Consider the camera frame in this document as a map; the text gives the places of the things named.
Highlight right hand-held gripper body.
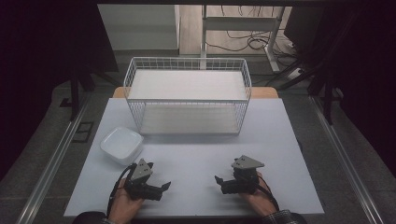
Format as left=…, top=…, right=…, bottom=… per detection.
left=224, top=154, right=265, bottom=195

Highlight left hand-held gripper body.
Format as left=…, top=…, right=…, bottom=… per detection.
left=124, top=158, right=161, bottom=202

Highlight person's right hand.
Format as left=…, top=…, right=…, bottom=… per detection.
left=238, top=180, right=278, bottom=217

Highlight person's left hand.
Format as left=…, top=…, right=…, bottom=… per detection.
left=107, top=178, right=145, bottom=224

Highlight white square plate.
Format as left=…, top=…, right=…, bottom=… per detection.
left=99, top=126, right=145, bottom=166

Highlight black stand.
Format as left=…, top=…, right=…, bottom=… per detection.
left=68, top=69, right=120, bottom=121
left=274, top=59, right=344, bottom=126

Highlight dark curtain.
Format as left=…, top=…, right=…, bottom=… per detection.
left=284, top=0, right=396, bottom=178
left=0, top=0, right=120, bottom=181

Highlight white cabinet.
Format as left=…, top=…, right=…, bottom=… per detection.
left=97, top=4, right=181, bottom=51

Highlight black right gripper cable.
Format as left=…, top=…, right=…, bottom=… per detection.
left=256, top=175, right=280, bottom=213

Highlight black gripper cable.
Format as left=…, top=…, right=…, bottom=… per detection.
left=106, top=162, right=138, bottom=219
left=256, top=175, right=280, bottom=213

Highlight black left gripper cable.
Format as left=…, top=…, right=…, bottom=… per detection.
left=106, top=162, right=138, bottom=219

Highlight aluminium rail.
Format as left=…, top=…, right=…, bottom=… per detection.
left=14, top=92, right=92, bottom=224
left=308, top=94, right=381, bottom=224

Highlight white wire basket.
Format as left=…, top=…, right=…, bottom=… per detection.
left=122, top=56, right=253, bottom=136

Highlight black floor cables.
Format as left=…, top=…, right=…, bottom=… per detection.
left=205, top=5, right=295, bottom=58

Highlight white metal desk frame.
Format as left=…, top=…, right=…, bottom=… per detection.
left=199, top=4, right=287, bottom=74

